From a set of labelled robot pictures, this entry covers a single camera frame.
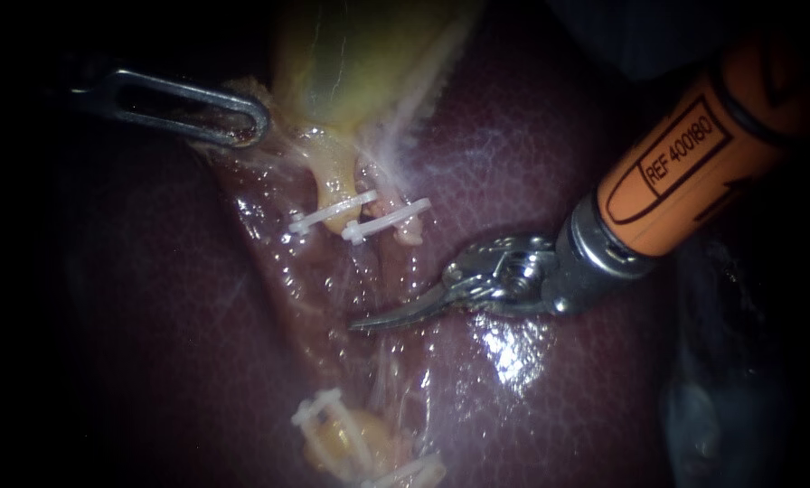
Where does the right arm instrument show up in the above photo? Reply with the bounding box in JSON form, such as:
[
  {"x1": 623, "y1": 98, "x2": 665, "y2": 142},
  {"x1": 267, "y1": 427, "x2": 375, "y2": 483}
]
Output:
[{"x1": 442, "y1": 192, "x2": 658, "y2": 318}]

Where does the left arm instrument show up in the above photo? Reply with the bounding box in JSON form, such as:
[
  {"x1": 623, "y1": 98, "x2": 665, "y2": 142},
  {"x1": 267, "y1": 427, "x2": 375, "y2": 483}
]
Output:
[{"x1": 65, "y1": 66, "x2": 116, "y2": 115}]

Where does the left arm instrument jaw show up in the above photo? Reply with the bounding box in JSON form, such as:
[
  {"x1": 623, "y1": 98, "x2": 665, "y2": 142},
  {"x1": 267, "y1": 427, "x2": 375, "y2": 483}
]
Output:
[{"x1": 105, "y1": 67, "x2": 271, "y2": 150}]

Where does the right arm instrument jaw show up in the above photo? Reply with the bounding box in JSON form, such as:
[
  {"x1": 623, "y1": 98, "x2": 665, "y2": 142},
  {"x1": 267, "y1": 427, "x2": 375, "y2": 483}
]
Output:
[{"x1": 347, "y1": 282, "x2": 463, "y2": 334}]

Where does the gallbladder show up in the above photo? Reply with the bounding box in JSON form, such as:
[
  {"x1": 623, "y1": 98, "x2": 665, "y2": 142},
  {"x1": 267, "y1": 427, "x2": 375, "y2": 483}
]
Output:
[{"x1": 268, "y1": 0, "x2": 489, "y2": 140}]

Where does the white clip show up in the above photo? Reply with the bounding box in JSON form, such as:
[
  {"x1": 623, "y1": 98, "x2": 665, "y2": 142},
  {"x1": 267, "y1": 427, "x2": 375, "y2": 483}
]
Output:
[
  {"x1": 340, "y1": 197, "x2": 433, "y2": 246},
  {"x1": 287, "y1": 189, "x2": 380, "y2": 238},
  {"x1": 290, "y1": 387, "x2": 346, "y2": 428},
  {"x1": 360, "y1": 452, "x2": 448, "y2": 488},
  {"x1": 313, "y1": 405, "x2": 381, "y2": 477}
]

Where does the dark red liver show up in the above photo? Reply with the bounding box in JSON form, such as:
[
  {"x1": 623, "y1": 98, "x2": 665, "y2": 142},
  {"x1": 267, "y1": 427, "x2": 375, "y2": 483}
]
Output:
[{"x1": 72, "y1": 0, "x2": 691, "y2": 488}]

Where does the pale fatty tissue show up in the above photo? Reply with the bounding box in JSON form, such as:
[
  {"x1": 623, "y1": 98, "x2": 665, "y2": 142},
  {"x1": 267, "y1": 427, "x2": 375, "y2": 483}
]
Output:
[{"x1": 358, "y1": 20, "x2": 477, "y2": 202}]

